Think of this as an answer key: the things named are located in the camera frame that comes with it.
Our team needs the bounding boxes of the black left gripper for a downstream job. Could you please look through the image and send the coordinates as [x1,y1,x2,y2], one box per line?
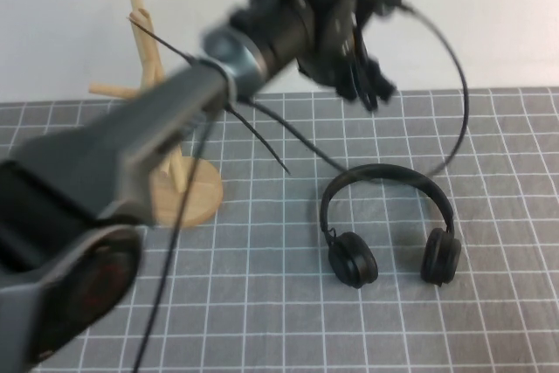
[297,0,399,113]

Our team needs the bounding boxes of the black over-ear headphones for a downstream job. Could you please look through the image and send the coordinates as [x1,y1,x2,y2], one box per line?
[319,162,464,291]

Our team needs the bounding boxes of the wooden tree headphone stand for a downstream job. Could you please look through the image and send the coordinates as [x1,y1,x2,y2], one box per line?
[88,0,225,230]

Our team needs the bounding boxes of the grey white-grid tablecloth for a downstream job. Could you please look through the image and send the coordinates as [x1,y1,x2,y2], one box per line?
[0,86,559,373]

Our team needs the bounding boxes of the black cable tie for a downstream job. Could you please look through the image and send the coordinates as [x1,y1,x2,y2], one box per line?
[227,103,293,175]
[128,17,197,63]

